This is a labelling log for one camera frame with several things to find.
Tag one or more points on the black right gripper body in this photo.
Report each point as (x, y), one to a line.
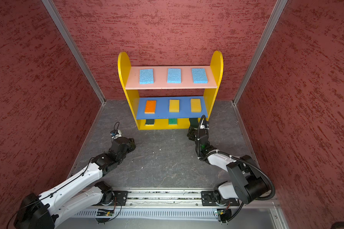
(192, 136)

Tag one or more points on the dark green curved sponge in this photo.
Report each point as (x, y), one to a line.
(150, 122)
(194, 123)

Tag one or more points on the green yellow scrub sponge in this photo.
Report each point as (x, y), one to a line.
(173, 121)

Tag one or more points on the orange sponge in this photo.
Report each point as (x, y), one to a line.
(150, 107)

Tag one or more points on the blue sponge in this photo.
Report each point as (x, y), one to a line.
(199, 76)
(174, 76)
(146, 76)

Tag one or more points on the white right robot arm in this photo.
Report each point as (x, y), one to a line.
(247, 181)

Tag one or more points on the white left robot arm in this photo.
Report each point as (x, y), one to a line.
(82, 190)

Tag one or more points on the yellow wooden shelf unit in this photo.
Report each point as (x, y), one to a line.
(129, 79)

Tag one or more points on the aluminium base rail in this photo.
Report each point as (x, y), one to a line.
(178, 209)

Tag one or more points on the aluminium corner frame post right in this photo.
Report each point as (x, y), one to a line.
(269, 28)

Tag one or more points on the aluminium corner frame post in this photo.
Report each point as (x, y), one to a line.
(269, 28)
(57, 19)

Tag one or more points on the aluminium corner frame post left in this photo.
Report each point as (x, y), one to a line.
(57, 19)

